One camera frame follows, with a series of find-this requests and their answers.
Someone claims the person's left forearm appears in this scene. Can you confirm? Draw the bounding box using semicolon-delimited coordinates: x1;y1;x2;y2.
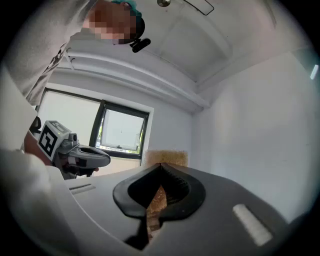
23;129;53;167

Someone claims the black head-mounted camera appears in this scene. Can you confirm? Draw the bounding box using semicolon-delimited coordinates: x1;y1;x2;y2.
129;37;152;54

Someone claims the black framed window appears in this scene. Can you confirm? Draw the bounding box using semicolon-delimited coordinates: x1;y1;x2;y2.
36;87;151;160

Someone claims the person's head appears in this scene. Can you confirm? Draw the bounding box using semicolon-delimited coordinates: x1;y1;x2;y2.
83;0;146;46

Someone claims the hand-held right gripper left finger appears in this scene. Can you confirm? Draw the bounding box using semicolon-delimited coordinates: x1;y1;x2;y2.
65;163;163;243

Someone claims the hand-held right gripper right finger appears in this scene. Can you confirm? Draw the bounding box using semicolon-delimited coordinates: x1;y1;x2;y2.
149;163;296;256

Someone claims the black rectangular ceiling light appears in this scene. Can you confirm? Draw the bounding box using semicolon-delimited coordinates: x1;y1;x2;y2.
183;0;215;16

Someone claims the teal headband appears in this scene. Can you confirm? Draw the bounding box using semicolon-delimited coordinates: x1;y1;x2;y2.
111;0;143;17

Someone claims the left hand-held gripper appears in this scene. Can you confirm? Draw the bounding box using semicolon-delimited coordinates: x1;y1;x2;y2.
37;120;111;180

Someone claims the person in white coat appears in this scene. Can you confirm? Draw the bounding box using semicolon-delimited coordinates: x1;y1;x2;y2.
3;0;101;107

